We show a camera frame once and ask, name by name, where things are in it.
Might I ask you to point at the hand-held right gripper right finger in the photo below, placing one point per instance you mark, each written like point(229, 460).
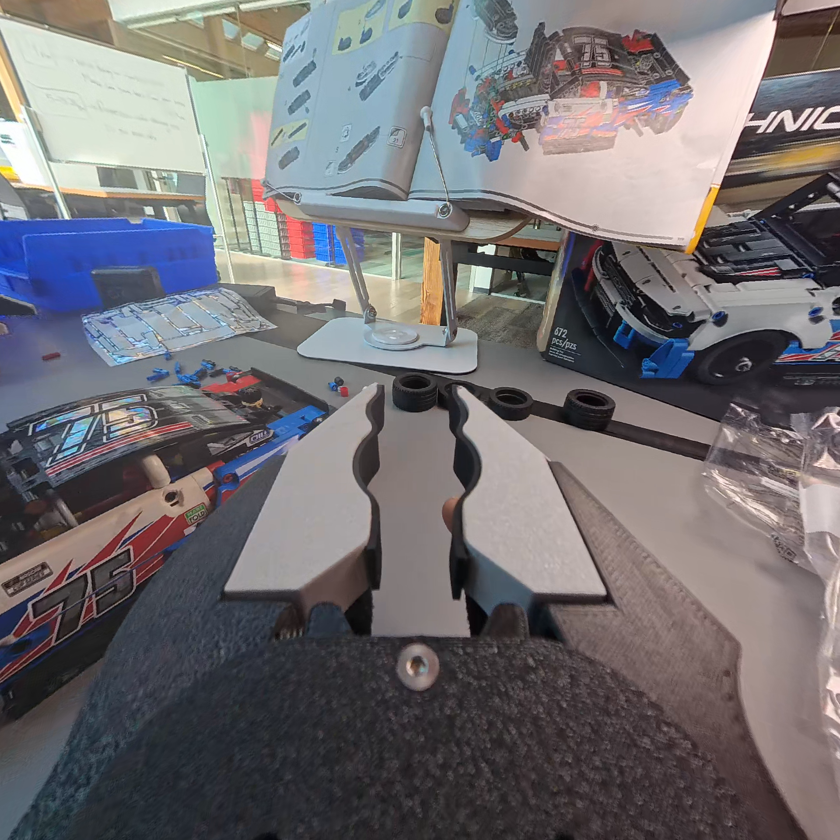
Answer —
point(525, 525)

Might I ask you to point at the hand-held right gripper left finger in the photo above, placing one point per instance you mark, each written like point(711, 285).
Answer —
point(308, 512)

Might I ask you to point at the toy brick race car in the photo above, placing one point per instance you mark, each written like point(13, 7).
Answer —
point(98, 459)

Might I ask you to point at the grey desk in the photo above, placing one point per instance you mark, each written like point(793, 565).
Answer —
point(656, 525)

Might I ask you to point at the person's right hand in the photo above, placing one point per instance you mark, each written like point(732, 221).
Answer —
point(450, 512)

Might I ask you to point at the black toy tyre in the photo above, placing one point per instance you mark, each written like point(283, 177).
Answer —
point(415, 394)
point(512, 403)
point(444, 396)
point(589, 410)

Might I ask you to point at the cluster of small mixed bricks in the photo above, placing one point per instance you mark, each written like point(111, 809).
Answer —
point(342, 390)

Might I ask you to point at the pile of blue connector pins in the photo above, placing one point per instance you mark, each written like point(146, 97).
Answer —
point(157, 376)

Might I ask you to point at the black power adapter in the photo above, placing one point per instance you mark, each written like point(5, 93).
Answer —
point(262, 295)

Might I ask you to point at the holographic sticker sheet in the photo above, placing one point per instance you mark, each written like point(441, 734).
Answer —
point(177, 328)

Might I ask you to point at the crumpled clear plastic bag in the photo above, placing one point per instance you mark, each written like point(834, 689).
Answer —
point(754, 472)

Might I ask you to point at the stacked red blue storage bins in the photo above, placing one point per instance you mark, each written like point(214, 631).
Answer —
point(295, 229)

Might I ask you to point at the small black screen device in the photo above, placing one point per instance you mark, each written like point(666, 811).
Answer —
point(128, 289)

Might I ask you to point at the car printed cardboard box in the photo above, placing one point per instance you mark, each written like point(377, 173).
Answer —
point(722, 315)

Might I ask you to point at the blue plastic bin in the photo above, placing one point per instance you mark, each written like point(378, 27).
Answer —
point(65, 262)

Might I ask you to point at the brick instruction booklet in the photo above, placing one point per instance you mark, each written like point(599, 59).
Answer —
point(367, 98)

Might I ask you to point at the whiteboard with writing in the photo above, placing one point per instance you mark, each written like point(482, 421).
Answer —
point(105, 98)

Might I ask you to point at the wooden post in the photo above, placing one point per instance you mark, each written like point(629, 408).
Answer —
point(433, 289)

